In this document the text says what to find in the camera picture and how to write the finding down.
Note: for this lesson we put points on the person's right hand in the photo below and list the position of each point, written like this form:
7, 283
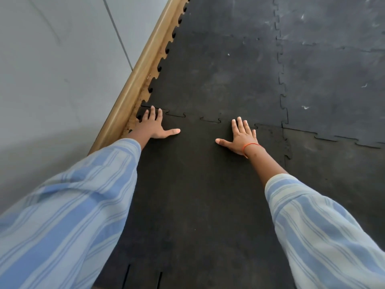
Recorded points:
242, 141

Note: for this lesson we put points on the person's left hand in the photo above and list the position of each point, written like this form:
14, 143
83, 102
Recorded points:
152, 127

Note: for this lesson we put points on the person's right middle finger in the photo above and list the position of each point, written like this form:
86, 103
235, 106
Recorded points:
241, 125

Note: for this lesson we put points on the person's right thumb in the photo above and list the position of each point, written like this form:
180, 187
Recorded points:
223, 142

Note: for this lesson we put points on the person's right little finger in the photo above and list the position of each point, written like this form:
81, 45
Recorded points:
254, 133

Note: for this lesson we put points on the person's left middle finger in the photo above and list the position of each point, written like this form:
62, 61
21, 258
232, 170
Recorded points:
152, 113

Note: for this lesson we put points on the person's left thumb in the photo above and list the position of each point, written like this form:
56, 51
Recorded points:
172, 132

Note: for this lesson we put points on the black interlocking floor mat tile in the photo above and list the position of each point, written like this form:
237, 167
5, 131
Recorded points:
334, 93
330, 18
340, 177
219, 78
195, 192

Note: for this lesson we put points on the person's right forearm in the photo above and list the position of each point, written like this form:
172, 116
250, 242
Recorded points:
264, 162

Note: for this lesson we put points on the person's left forearm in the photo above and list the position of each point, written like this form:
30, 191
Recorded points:
140, 138

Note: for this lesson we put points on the wooden baseboard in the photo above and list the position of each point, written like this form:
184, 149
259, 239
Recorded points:
135, 81

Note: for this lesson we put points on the person's right striped sleeve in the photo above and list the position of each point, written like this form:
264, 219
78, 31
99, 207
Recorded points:
324, 237

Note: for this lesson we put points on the person's striped sleeve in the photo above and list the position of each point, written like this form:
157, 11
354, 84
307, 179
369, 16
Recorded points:
324, 237
69, 216

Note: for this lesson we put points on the person's left striped sleeve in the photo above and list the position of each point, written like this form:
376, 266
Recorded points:
69, 216

